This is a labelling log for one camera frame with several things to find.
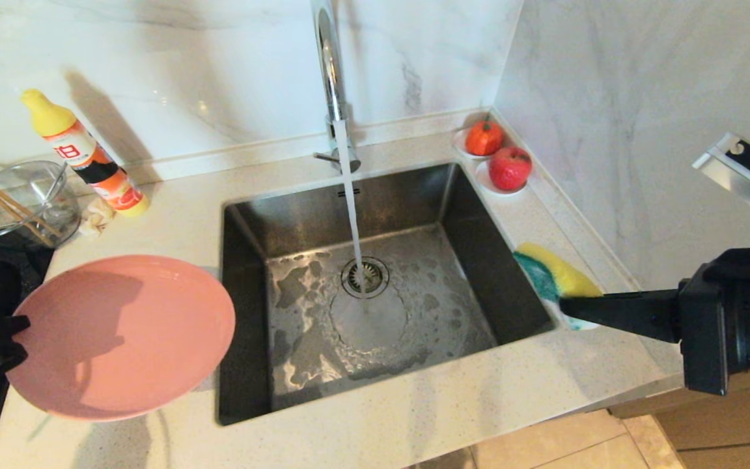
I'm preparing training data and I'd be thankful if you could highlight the pink plate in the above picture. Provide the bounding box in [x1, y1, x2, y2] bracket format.
[7, 254, 237, 422]

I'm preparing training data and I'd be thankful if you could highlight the wooden cabinet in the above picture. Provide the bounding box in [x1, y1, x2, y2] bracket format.
[608, 371, 750, 469]

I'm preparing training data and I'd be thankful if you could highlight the small white dish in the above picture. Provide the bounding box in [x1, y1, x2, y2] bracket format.
[475, 161, 528, 197]
[452, 129, 505, 162]

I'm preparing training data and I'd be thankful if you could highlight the yellow green sponge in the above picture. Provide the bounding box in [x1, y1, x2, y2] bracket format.
[512, 242, 604, 332]

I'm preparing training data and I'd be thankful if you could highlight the orange toy pumpkin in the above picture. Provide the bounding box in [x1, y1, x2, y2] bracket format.
[465, 116, 505, 158]

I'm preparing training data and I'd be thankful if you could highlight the chrome faucet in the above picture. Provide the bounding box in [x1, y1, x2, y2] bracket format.
[305, 0, 361, 175]

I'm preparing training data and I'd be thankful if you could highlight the metal drain strainer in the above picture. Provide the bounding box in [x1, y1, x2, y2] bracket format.
[340, 257, 390, 300]

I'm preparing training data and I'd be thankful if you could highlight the orange dish soap bottle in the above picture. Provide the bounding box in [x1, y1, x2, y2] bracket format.
[21, 89, 150, 218]

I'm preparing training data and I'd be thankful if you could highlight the crumpled beige rag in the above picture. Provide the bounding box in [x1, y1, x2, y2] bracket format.
[79, 197, 117, 238]

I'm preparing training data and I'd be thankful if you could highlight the clear glass bowl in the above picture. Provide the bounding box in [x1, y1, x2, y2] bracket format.
[0, 160, 81, 251]

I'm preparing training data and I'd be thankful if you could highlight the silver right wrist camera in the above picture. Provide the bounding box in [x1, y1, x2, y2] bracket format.
[692, 125, 750, 215]

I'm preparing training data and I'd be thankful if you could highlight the stainless steel sink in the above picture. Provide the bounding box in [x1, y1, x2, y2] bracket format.
[217, 163, 557, 425]

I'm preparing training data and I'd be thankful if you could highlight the red toy apple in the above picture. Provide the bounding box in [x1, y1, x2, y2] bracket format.
[488, 147, 533, 193]

